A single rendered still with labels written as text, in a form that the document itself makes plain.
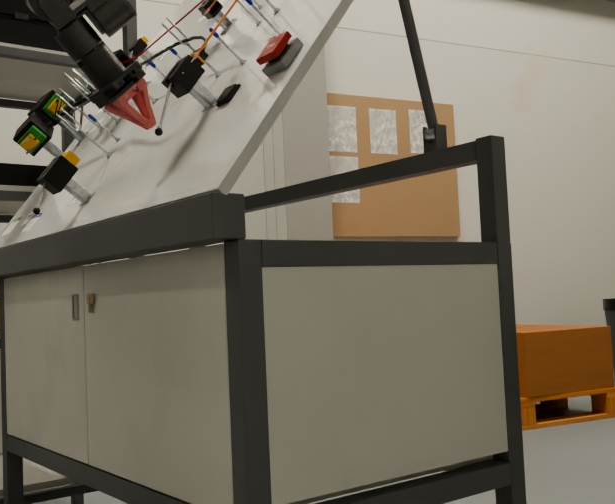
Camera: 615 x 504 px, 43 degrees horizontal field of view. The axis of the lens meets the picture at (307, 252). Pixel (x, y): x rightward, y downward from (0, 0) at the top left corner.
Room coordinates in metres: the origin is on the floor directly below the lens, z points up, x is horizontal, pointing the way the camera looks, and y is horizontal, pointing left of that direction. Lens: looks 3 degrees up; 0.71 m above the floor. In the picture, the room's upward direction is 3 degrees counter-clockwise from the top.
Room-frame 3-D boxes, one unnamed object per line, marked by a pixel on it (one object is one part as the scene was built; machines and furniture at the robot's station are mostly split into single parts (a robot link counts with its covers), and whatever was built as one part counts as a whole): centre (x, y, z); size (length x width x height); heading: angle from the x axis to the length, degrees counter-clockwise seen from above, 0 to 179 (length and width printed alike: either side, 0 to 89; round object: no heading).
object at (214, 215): (1.56, 0.46, 0.83); 1.18 x 0.05 x 0.06; 37
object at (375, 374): (1.75, 0.21, 0.60); 1.17 x 0.58 x 0.40; 37
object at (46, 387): (1.79, 0.61, 0.60); 0.55 x 0.02 x 0.39; 37
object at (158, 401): (1.35, 0.28, 0.60); 0.55 x 0.03 x 0.39; 37
